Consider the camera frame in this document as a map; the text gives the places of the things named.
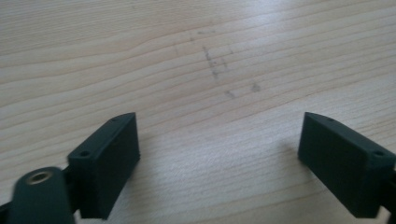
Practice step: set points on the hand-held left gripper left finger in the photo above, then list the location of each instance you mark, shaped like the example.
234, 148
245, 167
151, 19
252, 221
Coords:
104, 169

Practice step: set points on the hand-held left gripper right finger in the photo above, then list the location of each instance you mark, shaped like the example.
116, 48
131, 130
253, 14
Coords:
339, 161

